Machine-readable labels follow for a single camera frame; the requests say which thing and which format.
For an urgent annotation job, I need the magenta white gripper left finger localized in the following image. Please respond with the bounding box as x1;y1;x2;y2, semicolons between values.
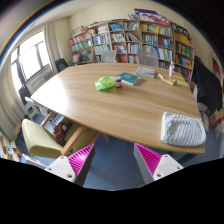
46;144;95;186

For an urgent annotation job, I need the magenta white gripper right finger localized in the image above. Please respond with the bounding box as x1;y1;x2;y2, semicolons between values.
134;143;183;184

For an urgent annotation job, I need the white folded towel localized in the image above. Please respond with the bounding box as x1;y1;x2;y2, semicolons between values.
161;112;206;147

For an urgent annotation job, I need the dark red bag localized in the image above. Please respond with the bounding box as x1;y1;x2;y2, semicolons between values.
54;121;72;146

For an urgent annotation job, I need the olive green chair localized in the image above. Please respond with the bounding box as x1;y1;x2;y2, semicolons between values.
21;118;101;160

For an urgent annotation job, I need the large wooden table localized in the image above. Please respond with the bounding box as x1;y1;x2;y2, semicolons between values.
32;63;205;154

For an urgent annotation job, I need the yellow folder on table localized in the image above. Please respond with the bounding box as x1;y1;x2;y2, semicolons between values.
168;75;189;87

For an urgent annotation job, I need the green plastic bag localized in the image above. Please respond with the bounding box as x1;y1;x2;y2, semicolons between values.
95;75;115;90

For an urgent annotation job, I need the teal book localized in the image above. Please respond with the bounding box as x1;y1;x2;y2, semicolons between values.
120;72;142;85

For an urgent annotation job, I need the stack of white papers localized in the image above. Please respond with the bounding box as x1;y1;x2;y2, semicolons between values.
135;67;155;78

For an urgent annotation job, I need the clear plastic bottle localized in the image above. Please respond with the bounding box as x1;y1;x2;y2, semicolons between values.
169;62;175;78

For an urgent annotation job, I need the black office chair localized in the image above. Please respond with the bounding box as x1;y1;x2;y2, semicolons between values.
55;58;68;72

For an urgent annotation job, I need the grey chair right back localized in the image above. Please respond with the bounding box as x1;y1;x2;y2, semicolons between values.
138;52;158;67

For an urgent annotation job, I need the grey chair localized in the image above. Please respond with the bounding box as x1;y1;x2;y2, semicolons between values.
138;52;158;67
101;50;116;63

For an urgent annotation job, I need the grey chair left back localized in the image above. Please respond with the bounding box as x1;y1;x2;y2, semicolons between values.
101;50;116;63

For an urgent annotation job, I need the wooden bookshelf with books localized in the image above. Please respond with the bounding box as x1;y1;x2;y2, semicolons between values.
69;19;194;82

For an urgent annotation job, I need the window with frame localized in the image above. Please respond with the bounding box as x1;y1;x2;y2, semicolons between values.
9;29;52;83

